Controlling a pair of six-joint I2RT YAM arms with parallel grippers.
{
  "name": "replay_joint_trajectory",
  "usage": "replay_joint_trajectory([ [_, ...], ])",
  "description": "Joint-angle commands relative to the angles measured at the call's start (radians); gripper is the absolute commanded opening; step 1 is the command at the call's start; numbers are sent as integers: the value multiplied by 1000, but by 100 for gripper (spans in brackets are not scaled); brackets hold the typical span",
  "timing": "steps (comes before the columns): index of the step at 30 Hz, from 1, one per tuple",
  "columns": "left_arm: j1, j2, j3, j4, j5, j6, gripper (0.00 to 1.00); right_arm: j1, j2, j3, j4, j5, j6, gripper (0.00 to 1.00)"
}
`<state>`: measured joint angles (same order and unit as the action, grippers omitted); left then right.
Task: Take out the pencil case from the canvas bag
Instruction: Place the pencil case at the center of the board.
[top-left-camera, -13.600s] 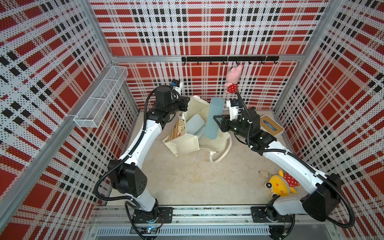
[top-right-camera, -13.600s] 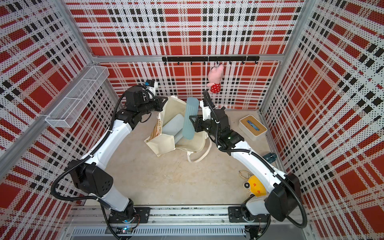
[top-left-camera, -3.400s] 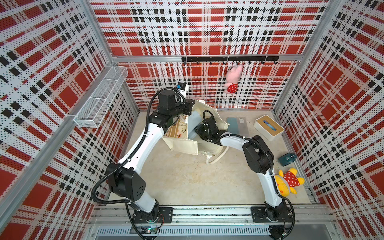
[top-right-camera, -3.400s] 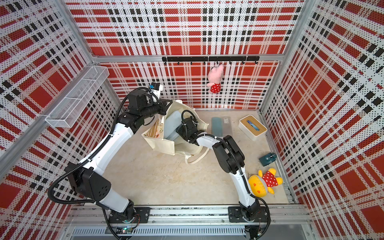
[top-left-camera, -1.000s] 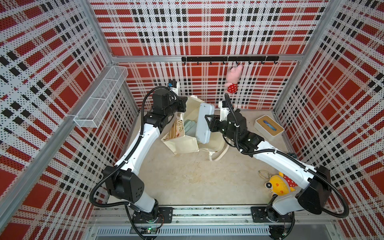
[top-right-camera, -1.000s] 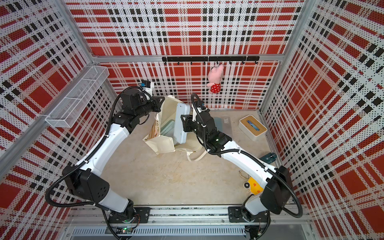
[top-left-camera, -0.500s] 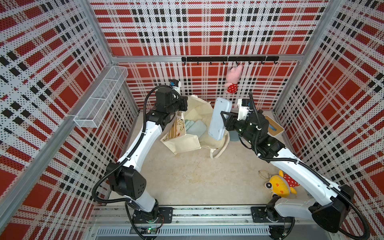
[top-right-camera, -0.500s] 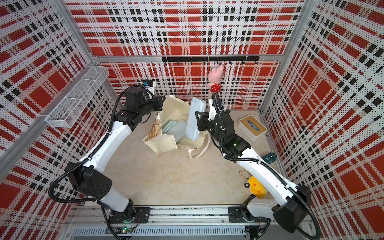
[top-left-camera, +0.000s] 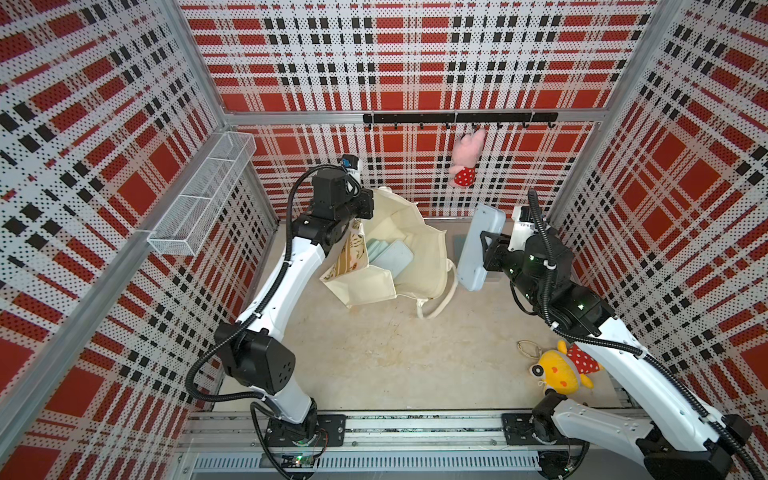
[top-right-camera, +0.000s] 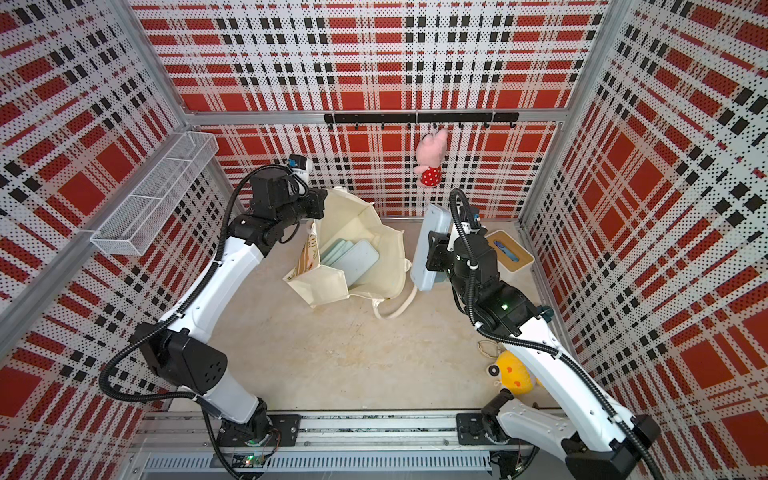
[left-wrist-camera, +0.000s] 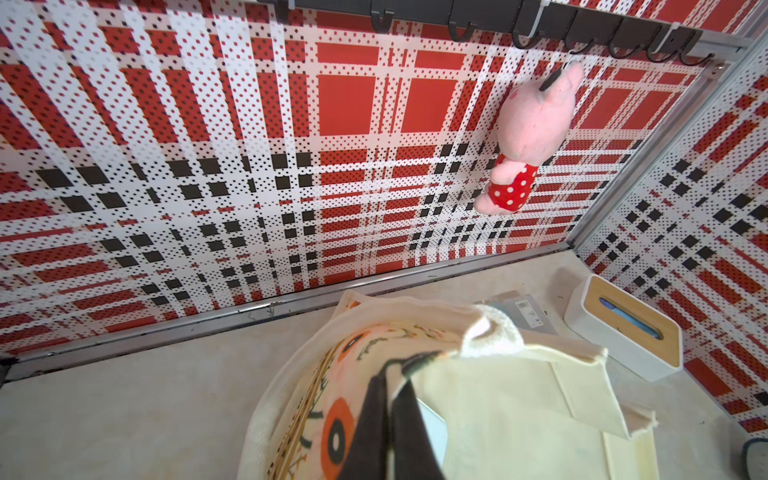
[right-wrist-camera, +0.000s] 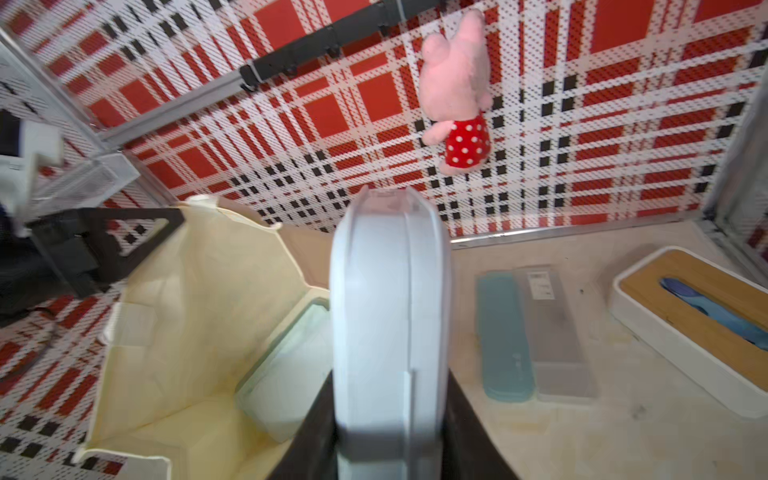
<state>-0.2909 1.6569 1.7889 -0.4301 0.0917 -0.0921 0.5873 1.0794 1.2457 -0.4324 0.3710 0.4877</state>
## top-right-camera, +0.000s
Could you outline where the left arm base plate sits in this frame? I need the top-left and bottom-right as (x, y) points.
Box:
(216, 414), (301, 447)

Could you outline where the white tissue box wooden lid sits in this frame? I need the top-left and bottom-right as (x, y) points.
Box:
(486, 230), (534, 275)

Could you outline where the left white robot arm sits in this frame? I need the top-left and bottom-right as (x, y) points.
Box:
(98, 155), (328, 444)

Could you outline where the white wire mesh basket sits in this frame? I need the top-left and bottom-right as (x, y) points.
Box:
(91, 131), (218, 256)

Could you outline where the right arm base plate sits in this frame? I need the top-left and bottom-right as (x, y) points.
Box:
(456, 413), (510, 446)

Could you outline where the black wall hook rail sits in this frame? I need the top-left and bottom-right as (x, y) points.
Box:
(323, 111), (521, 127)

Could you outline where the light blue pencil case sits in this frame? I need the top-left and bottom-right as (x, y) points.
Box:
(410, 204), (452, 292)

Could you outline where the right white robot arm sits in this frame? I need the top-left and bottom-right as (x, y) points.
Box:
(414, 189), (663, 479)

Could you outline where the cream floral canvas bag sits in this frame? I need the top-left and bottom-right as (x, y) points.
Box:
(283, 187), (417, 320)

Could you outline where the pale green pencil case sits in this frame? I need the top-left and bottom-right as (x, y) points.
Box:
(320, 239), (380, 287)

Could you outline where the pink plush pig toy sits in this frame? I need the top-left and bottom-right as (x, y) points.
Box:
(414, 129), (448, 188)

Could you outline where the yellow plush toy red dress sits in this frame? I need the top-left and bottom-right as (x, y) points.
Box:
(487, 351), (536, 395)

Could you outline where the small green circuit board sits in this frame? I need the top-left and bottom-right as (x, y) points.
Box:
(232, 453), (267, 469)

